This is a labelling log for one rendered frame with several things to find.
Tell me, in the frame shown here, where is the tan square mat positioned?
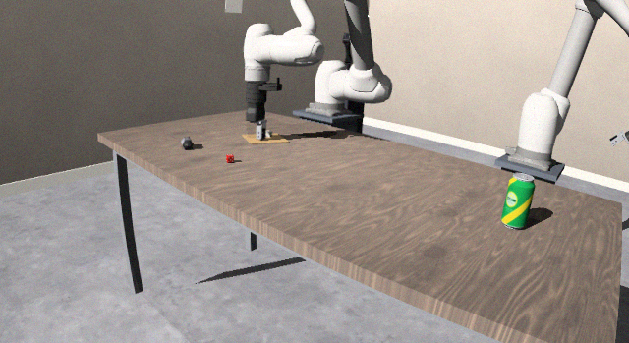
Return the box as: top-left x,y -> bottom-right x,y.
242,133 -> 289,144

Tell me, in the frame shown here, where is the green drink can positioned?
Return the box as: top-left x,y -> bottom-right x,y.
501,173 -> 535,230

